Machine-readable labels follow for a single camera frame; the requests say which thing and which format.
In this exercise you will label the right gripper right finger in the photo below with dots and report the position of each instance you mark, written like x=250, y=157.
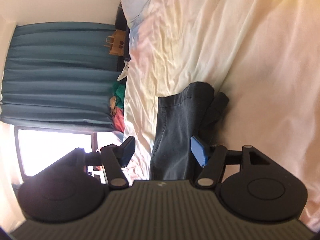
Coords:
x=213, y=161

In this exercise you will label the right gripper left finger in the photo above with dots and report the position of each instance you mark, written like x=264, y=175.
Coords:
x=113, y=159

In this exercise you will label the black sweatpants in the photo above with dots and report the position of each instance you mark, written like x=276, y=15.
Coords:
x=194, y=111

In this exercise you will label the pile of coloured clothes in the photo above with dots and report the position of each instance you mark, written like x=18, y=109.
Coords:
x=117, y=105

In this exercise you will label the teal curtain right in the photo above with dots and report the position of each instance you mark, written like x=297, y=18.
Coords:
x=59, y=75

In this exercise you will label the brown paper bag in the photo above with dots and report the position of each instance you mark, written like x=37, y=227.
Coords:
x=116, y=43

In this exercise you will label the pastel bed sheet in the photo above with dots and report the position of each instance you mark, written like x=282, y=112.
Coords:
x=263, y=54

